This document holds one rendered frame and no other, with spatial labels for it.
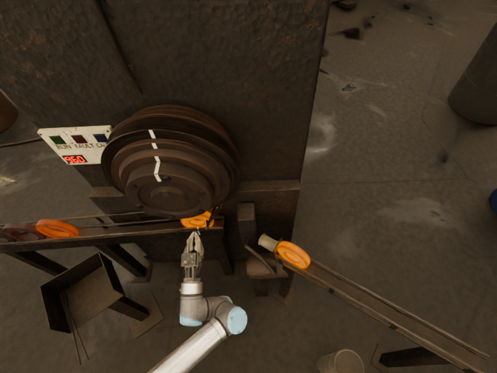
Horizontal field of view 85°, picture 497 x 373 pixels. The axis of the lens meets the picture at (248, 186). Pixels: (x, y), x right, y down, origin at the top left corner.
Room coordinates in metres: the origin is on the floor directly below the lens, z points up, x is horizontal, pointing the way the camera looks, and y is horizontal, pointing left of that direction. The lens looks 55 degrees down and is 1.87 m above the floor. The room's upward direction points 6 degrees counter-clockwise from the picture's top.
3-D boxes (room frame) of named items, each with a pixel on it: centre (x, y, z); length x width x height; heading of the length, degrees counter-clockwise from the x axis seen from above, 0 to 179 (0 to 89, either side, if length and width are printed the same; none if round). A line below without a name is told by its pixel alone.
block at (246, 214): (0.62, 0.02, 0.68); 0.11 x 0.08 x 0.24; 176
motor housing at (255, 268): (0.46, -0.06, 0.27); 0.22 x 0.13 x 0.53; 86
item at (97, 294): (0.37, 0.77, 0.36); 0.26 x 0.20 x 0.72; 121
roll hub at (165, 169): (0.52, 0.26, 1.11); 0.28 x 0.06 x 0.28; 86
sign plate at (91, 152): (0.75, 0.59, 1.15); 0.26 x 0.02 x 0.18; 86
